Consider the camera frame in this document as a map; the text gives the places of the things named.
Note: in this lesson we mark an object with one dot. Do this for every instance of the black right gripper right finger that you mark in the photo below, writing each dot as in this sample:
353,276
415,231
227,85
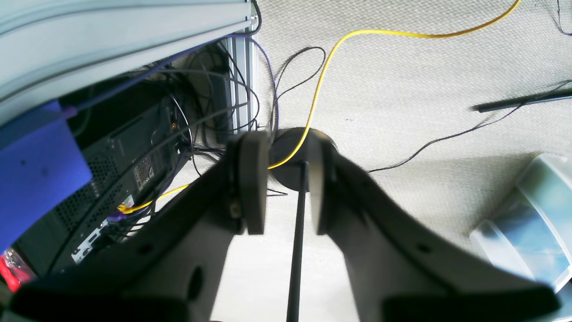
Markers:
399,270

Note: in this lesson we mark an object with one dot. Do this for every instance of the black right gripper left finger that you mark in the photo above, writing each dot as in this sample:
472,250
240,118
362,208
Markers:
170,271

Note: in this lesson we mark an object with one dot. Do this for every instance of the black stand pole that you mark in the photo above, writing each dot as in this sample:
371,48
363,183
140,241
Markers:
292,314

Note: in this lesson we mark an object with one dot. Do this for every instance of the clear plastic bin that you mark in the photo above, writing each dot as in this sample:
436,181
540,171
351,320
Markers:
529,233

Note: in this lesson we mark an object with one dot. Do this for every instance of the black computer tower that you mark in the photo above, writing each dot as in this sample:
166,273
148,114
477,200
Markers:
134,144

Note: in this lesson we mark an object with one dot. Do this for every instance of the black round stand base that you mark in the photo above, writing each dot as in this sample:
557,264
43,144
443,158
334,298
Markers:
289,173

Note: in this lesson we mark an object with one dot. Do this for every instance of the aluminium frame leg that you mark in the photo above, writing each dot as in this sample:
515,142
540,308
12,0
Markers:
244,67

